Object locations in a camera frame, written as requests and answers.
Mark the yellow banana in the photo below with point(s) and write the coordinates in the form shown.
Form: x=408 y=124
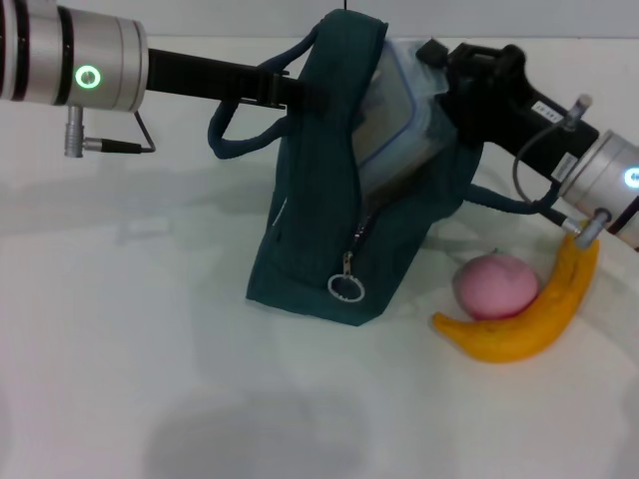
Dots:
x=549 y=309

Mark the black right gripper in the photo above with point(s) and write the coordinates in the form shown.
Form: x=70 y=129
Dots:
x=499 y=100

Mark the clear blue-rimmed plastic food container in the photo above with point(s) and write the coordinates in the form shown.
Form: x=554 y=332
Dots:
x=394 y=120

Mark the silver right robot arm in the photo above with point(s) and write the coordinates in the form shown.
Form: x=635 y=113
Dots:
x=604 y=174

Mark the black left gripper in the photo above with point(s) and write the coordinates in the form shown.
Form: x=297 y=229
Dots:
x=199 y=75

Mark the pink peach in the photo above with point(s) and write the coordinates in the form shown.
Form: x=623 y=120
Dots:
x=499 y=287

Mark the dark teal fabric bag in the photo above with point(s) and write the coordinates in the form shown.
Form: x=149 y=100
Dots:
x=319 y=199

